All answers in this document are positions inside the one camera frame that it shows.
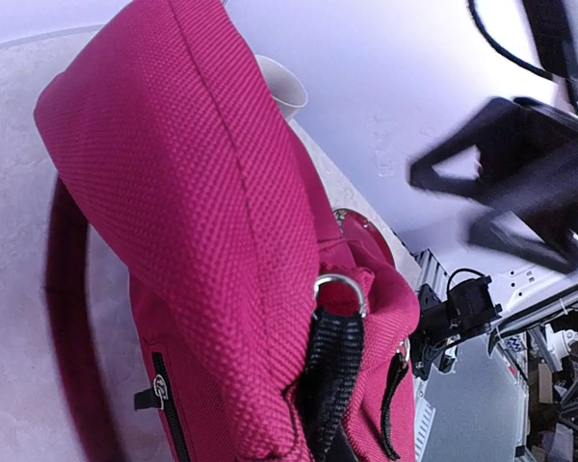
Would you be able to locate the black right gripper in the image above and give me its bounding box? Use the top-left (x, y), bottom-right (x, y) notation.
top-left (408, 100), bottom-right (578, 274)

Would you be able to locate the red student backpack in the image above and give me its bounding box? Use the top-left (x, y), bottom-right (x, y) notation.
top-left (34, 1), bottom-right (419, 461)

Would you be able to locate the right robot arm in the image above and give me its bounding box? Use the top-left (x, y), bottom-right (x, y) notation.
top-left (408, 1), bottom-right (578, 273)

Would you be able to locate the red floral plate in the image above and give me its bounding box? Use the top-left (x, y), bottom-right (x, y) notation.
top-left (333, 208), bottom-right (395, 266)

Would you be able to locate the white floral mug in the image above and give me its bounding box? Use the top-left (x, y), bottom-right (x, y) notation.
top-left (255, 55), bottom-right (308, 120)

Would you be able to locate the aluminium front rail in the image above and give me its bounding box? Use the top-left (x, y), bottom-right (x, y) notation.
top-left (411, 249), bottom-right (449, 461)

